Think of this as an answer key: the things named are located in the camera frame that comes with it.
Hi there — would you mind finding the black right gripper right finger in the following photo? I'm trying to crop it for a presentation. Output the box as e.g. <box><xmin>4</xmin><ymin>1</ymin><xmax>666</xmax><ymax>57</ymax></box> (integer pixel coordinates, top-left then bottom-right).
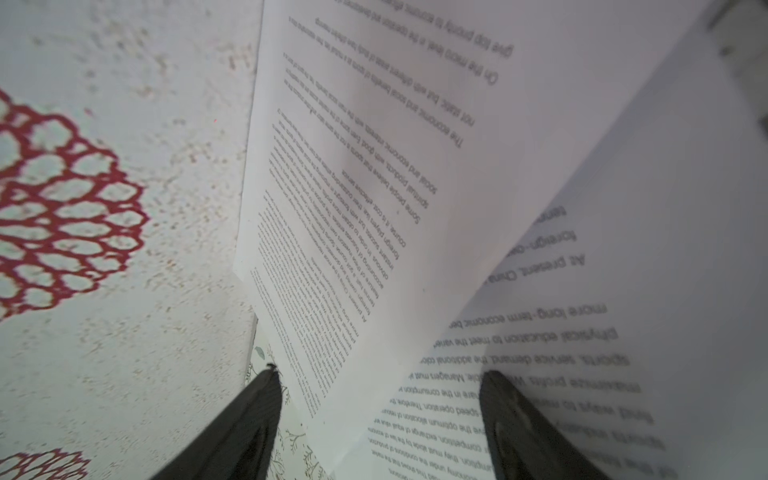
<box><xmin>479</xmin><ymin>370</ymin><xmax>608</xmax><ymax>480</ymax></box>

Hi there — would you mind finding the printed paper sheet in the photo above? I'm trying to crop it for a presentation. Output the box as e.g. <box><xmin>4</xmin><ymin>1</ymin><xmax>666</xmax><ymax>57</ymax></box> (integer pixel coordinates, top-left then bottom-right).
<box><xmin>335</xmin><ymin>28</ymin><xmax>767</xmax><ymax>479</ymax></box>

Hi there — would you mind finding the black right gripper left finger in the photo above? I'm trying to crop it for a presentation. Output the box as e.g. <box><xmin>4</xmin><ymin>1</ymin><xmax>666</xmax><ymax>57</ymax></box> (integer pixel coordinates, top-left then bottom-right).
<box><xmin>154</xmin><ymin>364</ymin><xmax>283</xmax><ymax>480</ymax></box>

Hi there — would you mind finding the printed paper sheet back wall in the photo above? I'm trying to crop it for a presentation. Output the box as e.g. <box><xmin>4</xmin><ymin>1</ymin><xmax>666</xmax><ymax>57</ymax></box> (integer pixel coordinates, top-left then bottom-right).
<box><xmin>234</xmin><ymin>1</ymin><xmax>706</xmax><ymax>470</ymax></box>

